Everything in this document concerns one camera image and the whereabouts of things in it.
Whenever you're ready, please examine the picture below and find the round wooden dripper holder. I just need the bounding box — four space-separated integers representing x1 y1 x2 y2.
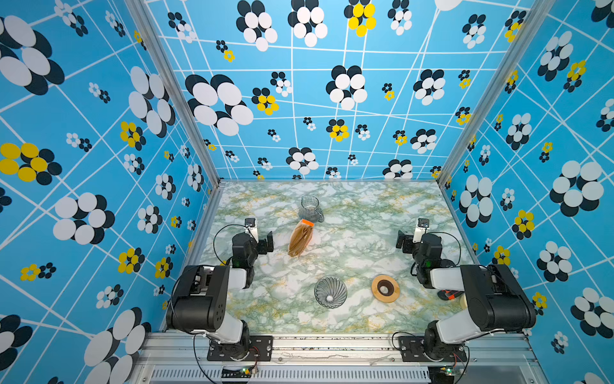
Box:
371 275 401 303

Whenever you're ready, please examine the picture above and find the clear glass carafe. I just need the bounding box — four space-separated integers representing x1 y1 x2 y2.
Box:
298 195 325 223

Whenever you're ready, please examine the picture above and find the ribbed glass dripper cone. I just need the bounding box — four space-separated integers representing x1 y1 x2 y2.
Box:
314 276 348 309

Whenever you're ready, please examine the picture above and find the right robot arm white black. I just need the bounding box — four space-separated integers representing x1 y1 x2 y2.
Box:
396 231 537 361

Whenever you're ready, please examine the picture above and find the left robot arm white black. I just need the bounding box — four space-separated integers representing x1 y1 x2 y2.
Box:
166 230 274 363

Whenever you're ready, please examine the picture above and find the black orange tool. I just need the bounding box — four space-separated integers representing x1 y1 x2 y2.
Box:
437 290 465 301

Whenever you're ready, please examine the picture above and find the round yellow sponge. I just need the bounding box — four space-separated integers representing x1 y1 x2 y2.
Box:
460 294 468 310

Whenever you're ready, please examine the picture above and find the left green circuit board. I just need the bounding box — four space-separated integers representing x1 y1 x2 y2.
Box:
221 366 257 379

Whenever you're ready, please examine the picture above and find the green circuit board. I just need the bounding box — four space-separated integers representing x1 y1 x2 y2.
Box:
429 366 455 384
221 366 257 379

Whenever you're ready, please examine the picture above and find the right green circuit board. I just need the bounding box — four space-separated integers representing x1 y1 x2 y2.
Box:
429 366 455 384

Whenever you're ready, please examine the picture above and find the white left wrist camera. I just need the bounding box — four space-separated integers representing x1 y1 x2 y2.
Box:
244 218 258 243

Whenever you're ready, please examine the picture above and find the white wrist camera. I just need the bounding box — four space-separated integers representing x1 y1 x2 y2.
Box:
413 218 429 243
244 218 258 243

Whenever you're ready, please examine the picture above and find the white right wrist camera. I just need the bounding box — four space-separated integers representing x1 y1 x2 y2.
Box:
413 218 429 243

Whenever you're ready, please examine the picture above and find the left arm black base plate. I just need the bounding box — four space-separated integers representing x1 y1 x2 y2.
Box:
206 335 273 363

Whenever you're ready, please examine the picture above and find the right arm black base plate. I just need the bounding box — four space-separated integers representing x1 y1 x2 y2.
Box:
398 335 468 363

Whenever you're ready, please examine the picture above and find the aluminium front frame rail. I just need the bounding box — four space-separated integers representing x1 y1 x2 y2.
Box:
129 333 548 383

